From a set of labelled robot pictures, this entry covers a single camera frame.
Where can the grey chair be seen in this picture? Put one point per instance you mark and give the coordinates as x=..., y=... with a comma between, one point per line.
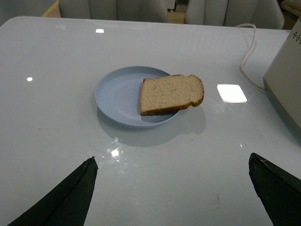
x=262, y=13
x=123, y=10

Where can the light blue round plate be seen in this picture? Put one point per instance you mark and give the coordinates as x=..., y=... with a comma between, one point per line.
x=118, y=97

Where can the beige sofa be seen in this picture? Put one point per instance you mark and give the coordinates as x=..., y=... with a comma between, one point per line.
x=292, y=8

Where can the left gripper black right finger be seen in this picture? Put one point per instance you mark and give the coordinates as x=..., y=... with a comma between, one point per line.
x=278, y=190

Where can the grey chair left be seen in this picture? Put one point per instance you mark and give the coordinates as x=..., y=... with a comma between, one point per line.
x=123, y=10

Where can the brown bread slice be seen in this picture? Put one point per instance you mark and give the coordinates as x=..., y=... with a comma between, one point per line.
x=170, y=94

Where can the grey chair right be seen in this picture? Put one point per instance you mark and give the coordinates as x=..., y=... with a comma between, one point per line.
x=262, y=13

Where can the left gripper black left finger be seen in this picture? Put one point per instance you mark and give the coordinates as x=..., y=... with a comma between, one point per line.
x=67, y=204

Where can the cream white toaster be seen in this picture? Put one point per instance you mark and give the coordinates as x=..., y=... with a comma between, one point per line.
x=283, y=81

